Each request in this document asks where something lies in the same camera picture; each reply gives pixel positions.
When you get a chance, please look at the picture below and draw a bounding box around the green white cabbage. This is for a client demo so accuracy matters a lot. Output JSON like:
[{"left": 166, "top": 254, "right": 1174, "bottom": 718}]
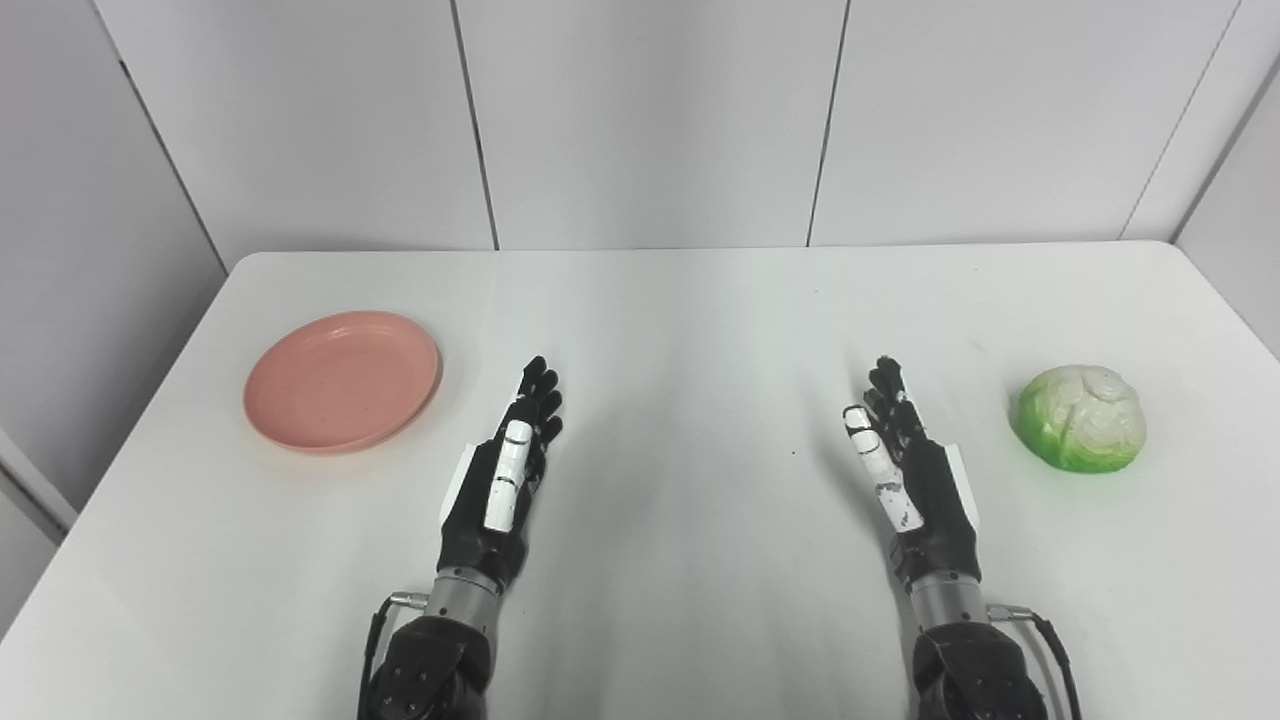
[{"left": 1012, "top": 365, "right": 1148, "bottom": 474}]

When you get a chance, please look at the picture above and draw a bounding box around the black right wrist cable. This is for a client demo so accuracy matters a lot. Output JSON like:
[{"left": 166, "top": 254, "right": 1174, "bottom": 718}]
[{"left": 988, "top": 603, "right": 1083, "bottom": 720}]

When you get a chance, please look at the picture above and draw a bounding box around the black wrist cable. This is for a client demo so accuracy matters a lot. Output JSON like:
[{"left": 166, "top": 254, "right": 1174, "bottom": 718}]
[
  {"left": 357, "top": 592, "right": 429, "bottom": 720},
  {"left": 988, "top": 603, "right": 1083, "bottom": 720}
]

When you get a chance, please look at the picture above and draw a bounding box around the pink plate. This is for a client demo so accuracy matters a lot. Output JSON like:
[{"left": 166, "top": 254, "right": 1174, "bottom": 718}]
[{"left": 243, "top": 311, "right": 442, "bottom": 456}]

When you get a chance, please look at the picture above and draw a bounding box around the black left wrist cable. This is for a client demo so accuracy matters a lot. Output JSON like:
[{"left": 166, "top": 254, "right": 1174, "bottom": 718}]
[{"left": 357, "top": 592, "right": 429, "bottom": 720}]

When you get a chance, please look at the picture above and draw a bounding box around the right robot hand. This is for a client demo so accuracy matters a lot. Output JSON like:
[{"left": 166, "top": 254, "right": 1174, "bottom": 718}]
[{"left": 842, "top": 356, "right": 983, "bottom": 591}]

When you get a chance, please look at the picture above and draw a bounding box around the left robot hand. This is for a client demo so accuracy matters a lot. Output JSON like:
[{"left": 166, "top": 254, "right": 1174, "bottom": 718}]
[{"left": 437, "top": 356, "right": 564, "bottom": 593}]

